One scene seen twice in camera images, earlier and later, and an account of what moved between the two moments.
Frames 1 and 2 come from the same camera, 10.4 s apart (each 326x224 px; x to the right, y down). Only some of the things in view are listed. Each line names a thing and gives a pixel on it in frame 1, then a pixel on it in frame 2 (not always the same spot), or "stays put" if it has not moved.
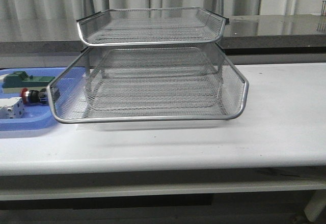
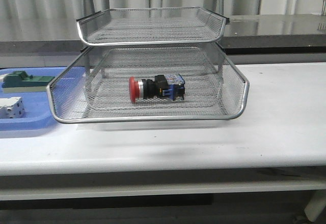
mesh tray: (146, 83) stays put
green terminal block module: (14, 82) stays put
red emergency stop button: (34, 95) -> (170, 86)
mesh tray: (151, 26) stays put
